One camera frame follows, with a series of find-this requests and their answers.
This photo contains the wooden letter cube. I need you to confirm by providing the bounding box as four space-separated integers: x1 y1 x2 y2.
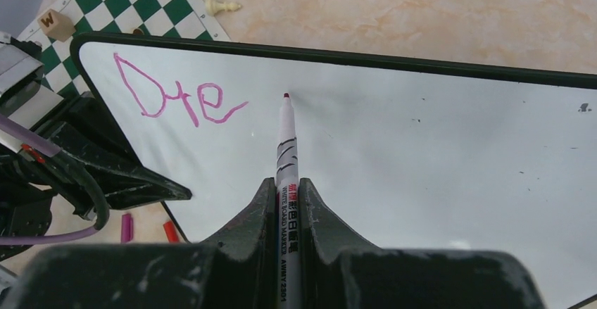
37 9 76 42

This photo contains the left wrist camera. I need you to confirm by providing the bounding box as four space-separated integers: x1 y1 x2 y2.
0 32 64 154

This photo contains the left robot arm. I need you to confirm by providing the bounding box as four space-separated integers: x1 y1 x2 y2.
1 92 191 238

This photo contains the whiteboard with black frame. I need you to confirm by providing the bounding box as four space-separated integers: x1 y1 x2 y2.
70 32 596 308

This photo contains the pink whiteboard marker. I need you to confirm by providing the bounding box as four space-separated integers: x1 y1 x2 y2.
275 93 302 308

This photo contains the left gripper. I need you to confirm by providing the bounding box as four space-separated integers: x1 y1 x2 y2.
9 92 192 219

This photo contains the wooden chess piece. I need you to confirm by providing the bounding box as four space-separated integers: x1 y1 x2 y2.
205 0 242 17

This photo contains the pink marker cap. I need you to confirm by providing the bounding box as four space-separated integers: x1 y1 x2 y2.
120 213 134 244

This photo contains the green white chessboard mat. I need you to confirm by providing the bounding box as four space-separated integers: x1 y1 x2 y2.
18 0 229 97

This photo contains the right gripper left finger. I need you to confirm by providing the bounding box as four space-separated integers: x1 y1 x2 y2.
1 178 276 308

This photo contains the red whiteboard marker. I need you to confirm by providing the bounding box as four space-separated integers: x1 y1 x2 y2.
163 220 180 243

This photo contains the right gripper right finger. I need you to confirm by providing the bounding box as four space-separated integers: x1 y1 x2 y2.
298 178 545 308

